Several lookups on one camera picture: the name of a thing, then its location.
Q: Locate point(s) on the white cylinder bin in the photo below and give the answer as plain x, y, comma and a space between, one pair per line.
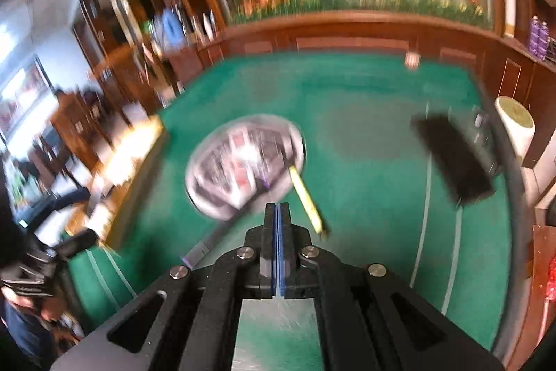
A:
518, 122

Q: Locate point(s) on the black marker purple cap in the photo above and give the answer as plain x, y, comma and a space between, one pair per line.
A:
221, 231

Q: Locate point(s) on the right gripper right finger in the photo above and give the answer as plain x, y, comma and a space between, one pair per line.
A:
367, 317

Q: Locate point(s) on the framed wall picture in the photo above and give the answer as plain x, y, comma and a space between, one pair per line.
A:
20, 94

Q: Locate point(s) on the black smartphone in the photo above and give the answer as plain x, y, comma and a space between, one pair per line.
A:
462, 171

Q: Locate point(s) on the purple bottles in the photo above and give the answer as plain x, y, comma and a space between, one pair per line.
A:
538, 39

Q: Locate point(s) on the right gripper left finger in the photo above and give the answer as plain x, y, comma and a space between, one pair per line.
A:
187, 319

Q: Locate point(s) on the blue kettle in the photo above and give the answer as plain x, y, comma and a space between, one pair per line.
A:
168, 31

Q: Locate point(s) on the red plastic bag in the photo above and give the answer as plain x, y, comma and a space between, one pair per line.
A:
551, 283

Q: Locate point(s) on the round grey black coaster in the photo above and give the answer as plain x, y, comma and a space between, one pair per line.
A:
243, 165

